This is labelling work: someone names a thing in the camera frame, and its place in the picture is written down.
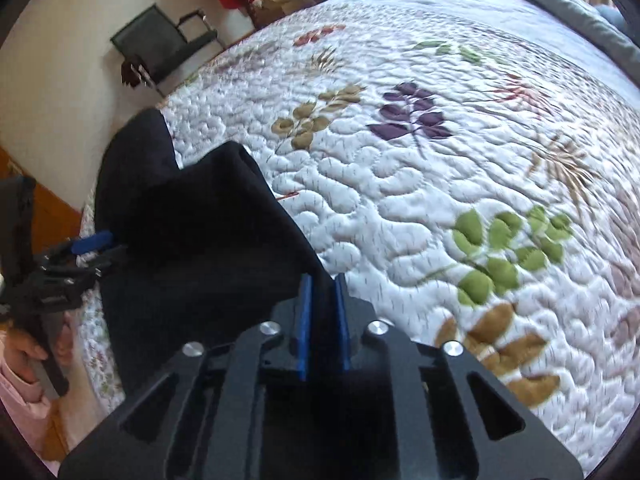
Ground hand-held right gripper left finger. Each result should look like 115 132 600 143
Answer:
59 275 314 480

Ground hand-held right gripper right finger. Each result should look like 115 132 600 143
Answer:
335 273 584 480

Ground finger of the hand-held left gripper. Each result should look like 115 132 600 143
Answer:
47 231 115 261
65 244 129 277

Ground black pants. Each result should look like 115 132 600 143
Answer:
94 108 346 397

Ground person's left hand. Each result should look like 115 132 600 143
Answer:
0 310 77 392

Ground floral quilted bedspread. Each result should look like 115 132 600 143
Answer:
75 0 640 477

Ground black chair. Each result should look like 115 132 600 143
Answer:
110 4 224 99

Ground grey duvet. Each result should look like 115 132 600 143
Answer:
440 0 640 81

